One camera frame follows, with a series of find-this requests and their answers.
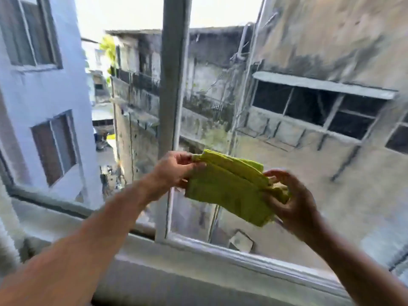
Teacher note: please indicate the person's left forearm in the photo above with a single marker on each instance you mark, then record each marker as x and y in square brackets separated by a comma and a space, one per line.
[83, 251]

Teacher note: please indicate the white building with windows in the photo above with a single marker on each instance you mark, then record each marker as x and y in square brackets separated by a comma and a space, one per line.
[41, 101]

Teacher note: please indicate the stained beige concrete building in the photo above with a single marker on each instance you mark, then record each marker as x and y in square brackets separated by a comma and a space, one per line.
[325, 124]

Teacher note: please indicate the green tree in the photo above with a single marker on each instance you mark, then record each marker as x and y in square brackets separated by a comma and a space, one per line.
[108, 52]

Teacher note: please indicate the weathered grey building with balcony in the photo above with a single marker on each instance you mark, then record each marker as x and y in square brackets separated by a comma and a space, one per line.
[178, 101]

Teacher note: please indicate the person's right hand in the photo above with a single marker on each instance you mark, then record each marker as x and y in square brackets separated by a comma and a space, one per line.
[295, 203]

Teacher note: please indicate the person's left thumb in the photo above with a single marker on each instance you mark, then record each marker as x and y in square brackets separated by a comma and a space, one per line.
[194, 167]

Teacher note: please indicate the grey window awning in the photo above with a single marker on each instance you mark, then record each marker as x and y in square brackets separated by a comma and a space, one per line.
[322, 84]

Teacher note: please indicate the grey drain pipe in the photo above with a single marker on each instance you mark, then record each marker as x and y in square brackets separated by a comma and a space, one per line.
[247, 82]

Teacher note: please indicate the grey window frame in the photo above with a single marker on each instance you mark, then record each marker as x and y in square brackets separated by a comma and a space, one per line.
[173, 117]

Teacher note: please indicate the person's right thumb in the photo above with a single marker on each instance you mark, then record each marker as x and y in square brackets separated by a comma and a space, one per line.
[274, 200]

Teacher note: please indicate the yellow-green cloth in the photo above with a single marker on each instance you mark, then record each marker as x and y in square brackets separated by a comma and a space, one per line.
[232, 187]

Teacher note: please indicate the person's right forearm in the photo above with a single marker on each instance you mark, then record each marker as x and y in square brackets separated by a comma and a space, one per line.
[357, 270]

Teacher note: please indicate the person's left hand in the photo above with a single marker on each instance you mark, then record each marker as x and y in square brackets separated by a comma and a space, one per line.
[169, 172]

